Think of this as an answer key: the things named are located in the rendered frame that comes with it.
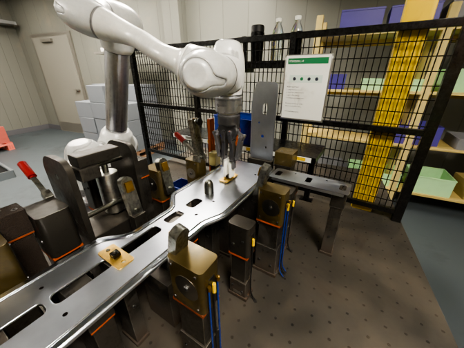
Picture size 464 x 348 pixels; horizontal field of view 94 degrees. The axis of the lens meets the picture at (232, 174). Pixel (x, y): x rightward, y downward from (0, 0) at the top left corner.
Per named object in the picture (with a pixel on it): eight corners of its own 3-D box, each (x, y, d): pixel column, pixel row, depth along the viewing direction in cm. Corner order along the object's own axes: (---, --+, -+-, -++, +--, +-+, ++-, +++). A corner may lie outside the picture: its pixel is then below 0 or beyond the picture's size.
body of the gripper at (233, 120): (211, 113, 73) (213, 140, 77) (233, 115, 69) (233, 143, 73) (224, 110, 79) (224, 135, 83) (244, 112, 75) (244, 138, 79)
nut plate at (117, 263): (134, 259, 48) (134, 255, 47) (119, 271, 45) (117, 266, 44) (113, 244, 52) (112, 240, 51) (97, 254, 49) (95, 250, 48)
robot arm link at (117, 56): (91, 163, 120) (120, 148, 138) (116, 175, 118) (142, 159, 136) (78, -13, 78) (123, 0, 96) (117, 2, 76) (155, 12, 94)
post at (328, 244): (331, 257, 87) (347, 195, 75) (318, 252, 90) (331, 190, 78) (333, 249, 91) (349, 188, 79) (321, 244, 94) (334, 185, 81)
